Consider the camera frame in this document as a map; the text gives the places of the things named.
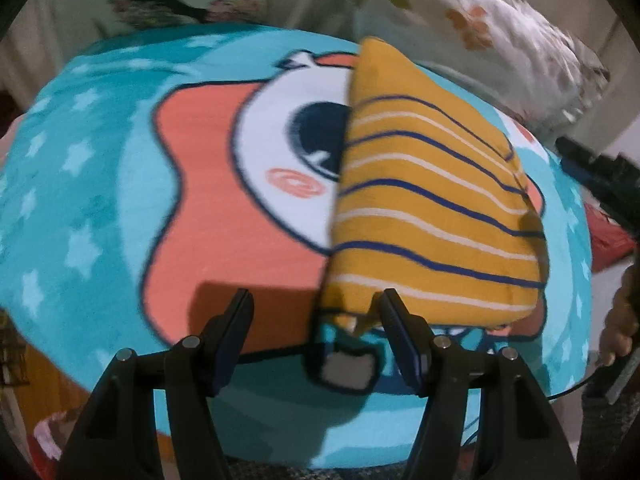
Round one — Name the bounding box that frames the orange wooden furniture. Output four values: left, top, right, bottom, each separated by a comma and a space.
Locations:
15, 340, 96, 413

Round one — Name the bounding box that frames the red and white cloth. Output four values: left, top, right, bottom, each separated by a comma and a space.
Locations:
27, 407, 83, 478

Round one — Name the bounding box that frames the yellow striped knit sweater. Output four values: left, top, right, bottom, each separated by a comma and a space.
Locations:
315, 36, 552, 337

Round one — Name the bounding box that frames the white pillow with dark print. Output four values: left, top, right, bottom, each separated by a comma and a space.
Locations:
94, 0, 281, 40

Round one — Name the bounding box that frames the white floral pillow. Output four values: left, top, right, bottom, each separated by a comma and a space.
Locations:
350, 0, 612, 147

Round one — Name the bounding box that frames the black cable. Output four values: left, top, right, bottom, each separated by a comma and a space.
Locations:
545, 367, 598, 402

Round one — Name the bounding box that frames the teal cartoon printed blanket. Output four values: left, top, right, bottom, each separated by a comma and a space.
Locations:
0, 22, 597, 476

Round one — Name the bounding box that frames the person's right hand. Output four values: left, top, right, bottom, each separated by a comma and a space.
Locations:
597, 252, 640, 367

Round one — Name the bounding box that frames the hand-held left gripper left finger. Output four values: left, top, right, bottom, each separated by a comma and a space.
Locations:
55, 288, 256, 480

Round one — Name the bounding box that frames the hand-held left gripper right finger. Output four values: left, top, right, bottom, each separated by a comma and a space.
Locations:
375, 288, 581, 480

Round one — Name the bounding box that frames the black blurry object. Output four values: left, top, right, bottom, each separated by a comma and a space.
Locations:
556, 136, 640, 233

